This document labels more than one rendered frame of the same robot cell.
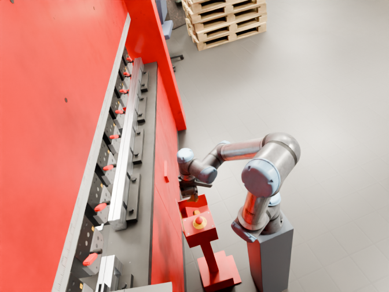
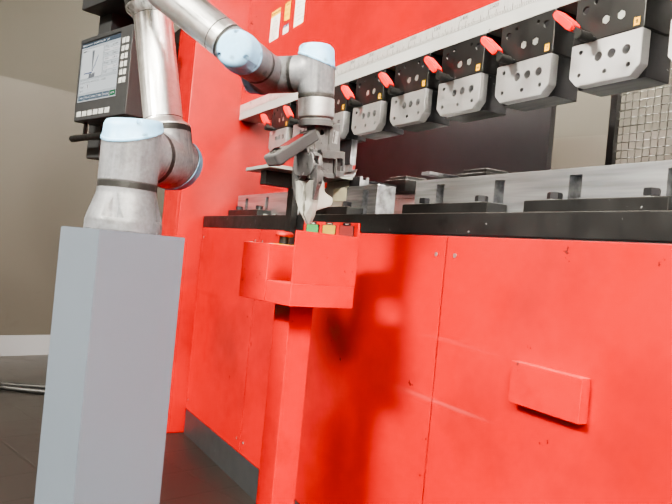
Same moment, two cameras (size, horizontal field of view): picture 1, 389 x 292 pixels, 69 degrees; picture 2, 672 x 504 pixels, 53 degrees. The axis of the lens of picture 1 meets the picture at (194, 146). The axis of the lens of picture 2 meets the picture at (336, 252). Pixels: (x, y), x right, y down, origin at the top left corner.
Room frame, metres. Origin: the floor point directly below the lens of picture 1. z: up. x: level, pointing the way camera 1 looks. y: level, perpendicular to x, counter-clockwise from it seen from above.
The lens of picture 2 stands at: (2.08, -0.68, 0.77)
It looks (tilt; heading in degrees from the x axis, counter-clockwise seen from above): 0 degrees down; 145
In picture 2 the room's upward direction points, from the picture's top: 5 degrees clockwise
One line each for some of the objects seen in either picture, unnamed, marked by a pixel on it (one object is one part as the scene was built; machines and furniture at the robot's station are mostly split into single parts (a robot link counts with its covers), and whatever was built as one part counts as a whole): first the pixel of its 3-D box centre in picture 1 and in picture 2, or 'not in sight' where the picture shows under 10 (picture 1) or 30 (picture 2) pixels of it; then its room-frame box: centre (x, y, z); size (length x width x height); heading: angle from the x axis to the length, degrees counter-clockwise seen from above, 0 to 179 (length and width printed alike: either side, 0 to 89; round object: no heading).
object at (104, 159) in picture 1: (99, 164); (473, 80); (0.96, 0.44, 1.20); 0.15 x 0.09 x 0.17; 174
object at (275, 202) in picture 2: not in sight; (268, 207); (-0.16, 0.55, 0.92); 0.50 x 0.06 x 0.10; 174
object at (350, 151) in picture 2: not in sight; (345, 156); (0.39, 0.50, 1.07); 0.10 x 0.02 x 0.10; 174
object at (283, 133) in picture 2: not in sight; (289, 130); (-0.03, 0.54, 1.20); 0.15 x 0.09 x 0.17; 174
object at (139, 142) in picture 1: (139, 145); (598, 208); (1.38, 0.34, 0.89); 0.30 x 0.05 x 0.03; 174
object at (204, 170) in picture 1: (205, 168); (267, 73); (0.83, -0.02, 1.13); 0.11 x 0.11 x 0.08; 38
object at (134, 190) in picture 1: (134, 196); (450, 211); (0.99, 0.38, 0.89); 0.30 x 0.05 x 0.03; 174
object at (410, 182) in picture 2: not in sight; (388, 182); (0.41, 0.66, 1.01); 0.26 x 0.12 x 0.05; 84
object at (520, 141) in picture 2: not in sight; (433, 169); (0.21, 1.03, 1.12); 1.13 x 0.02 x 0.44; 174
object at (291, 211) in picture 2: not in sight; (283, 210); (0.37, 0.31, 0.88); 0.14 x 0.04 x 0.22; 84
